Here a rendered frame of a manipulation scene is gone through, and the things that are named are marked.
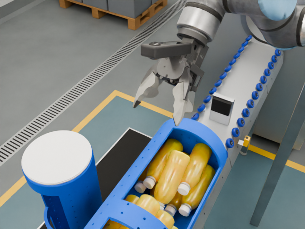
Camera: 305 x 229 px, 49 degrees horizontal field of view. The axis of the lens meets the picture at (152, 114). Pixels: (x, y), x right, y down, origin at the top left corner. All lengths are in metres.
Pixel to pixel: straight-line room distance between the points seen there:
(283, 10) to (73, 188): 0.99
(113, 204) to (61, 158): 0.44
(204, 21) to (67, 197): 0.92
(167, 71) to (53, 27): 3.76
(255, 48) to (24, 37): 2.88
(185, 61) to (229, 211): 1.85
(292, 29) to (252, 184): 1.94
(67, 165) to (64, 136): 0.16
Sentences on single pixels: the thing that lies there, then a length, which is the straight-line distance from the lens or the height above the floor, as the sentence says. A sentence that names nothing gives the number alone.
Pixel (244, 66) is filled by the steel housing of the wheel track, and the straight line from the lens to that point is 2.08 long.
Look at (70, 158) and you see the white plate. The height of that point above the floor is 1.04.
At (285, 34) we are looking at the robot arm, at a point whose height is 1.70.
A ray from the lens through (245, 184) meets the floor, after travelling 2.64.
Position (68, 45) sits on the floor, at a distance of 4.05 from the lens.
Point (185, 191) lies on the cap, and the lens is 1.18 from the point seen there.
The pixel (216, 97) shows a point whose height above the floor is 1.08.
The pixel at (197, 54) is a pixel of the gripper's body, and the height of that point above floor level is 1.66.
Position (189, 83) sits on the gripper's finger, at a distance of 0.71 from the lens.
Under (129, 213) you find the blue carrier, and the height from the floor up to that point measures 1.23.
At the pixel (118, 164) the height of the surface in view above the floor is 0.15.
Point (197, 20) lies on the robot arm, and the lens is 0.75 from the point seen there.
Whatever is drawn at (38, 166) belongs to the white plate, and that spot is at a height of 1.04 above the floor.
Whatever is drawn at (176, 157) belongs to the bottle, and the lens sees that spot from 1.15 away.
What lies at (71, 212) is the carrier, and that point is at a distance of 1.51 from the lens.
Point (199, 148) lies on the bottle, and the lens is 1.26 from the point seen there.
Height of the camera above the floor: 2.10
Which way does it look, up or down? 44 degrees down
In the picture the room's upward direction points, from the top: straight up
